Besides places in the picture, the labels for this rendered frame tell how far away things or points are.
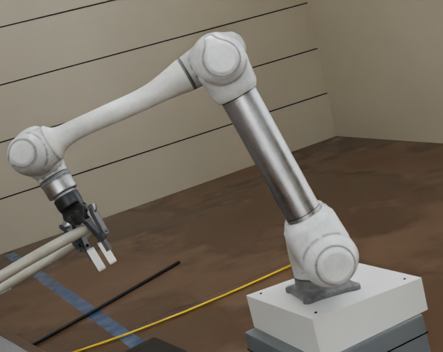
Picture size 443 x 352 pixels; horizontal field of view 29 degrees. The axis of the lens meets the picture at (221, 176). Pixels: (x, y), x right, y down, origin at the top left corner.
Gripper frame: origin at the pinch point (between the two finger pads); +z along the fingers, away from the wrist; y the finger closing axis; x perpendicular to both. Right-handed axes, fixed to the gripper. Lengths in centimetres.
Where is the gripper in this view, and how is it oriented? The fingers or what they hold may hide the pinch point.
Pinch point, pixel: (102, 255)
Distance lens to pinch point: 242.6
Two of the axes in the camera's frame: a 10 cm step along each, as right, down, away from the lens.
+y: -7.6, 4.9, 4.2
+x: -3.8, 1.9, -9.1
